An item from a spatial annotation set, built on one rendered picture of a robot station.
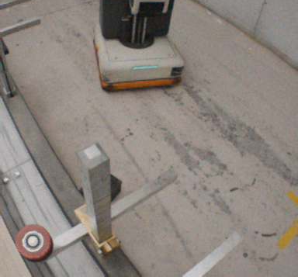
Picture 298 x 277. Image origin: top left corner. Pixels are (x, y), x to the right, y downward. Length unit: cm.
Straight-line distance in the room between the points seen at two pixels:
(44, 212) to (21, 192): 12
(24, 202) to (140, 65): 135
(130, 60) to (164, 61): 24
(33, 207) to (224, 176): 125
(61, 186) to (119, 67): 125
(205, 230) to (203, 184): 31
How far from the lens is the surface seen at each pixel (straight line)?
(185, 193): 171
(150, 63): 204
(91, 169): 38
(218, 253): 71
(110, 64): 199
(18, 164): 108
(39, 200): 99
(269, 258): 175
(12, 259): 64
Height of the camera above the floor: 149
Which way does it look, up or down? 49 degrees down
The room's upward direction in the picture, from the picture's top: 10 degrees clockwise
